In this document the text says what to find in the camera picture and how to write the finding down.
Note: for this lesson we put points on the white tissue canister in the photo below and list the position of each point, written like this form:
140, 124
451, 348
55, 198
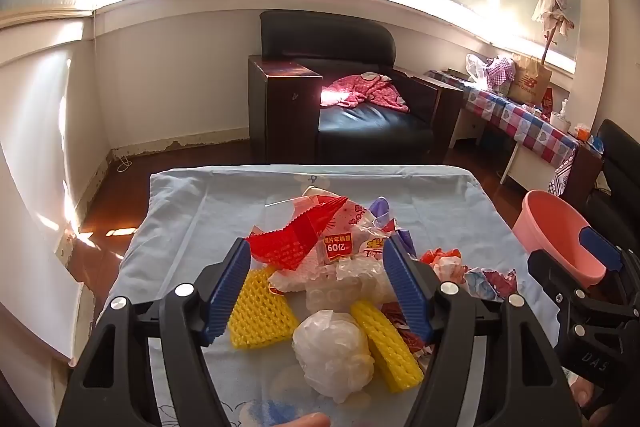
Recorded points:
561, 119

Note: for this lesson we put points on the clear snack wrapper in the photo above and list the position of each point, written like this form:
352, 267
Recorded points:
340, 252

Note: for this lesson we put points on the checkered tablecloth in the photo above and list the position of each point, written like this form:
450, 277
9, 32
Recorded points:
520, 122

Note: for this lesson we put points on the red white wrapper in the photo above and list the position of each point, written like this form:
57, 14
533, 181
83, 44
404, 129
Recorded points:
442, 263

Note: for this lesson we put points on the person's left hand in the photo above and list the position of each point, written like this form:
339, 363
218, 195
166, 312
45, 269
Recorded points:
305, 421

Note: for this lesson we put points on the pink plastic basin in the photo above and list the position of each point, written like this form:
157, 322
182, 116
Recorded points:
555, 232

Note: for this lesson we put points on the blue packet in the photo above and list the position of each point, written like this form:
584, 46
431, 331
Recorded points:
596, 143

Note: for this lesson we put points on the orange box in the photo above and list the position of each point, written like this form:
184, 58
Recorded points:
582, 132

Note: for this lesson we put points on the white desk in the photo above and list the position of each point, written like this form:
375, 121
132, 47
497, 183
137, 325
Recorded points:
530, 157

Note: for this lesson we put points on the clothes stand with cloths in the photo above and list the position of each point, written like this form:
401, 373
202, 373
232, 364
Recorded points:
552, 7

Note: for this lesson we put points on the red checkered cloth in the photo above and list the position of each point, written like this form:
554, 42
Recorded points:
500, 72

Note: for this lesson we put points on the pink patterned clothing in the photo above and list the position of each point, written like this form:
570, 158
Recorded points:
370, 89

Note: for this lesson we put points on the brown wooden cabinet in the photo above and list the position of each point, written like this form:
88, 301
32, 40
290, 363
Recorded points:
587, 172

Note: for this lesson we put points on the white plastic bag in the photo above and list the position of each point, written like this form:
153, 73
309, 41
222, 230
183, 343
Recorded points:
476, 67
330, 352

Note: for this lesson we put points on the brown paper bag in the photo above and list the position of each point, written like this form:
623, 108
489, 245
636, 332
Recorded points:
530, 82

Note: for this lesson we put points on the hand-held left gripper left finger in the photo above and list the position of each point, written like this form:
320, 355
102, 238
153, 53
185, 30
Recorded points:
227, 292

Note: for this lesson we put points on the red plastic wrapper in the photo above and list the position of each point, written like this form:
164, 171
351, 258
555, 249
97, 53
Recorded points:
295, 237

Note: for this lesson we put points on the purple face mask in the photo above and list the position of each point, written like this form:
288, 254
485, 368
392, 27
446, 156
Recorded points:
380, 209

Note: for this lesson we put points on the red box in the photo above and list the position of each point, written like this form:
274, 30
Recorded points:
548, 102

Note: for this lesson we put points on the patterned wrapper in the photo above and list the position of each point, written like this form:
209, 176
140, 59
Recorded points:
487, 284

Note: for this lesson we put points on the black leather armchair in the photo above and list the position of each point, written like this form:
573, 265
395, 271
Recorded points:
370, 122
620, 167

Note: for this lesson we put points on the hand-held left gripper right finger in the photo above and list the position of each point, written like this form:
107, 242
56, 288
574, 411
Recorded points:
407, 292

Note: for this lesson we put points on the yellow foam net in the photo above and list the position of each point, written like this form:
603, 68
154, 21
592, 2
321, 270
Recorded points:
257, 312
385, 347

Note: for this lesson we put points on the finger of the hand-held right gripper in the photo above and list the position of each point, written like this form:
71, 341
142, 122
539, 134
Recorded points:
560, 274
597, 247

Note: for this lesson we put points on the person's right hand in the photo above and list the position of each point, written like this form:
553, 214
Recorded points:
582, 394

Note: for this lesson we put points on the light blue floral cloth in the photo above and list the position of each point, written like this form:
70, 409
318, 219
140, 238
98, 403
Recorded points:
200, 197

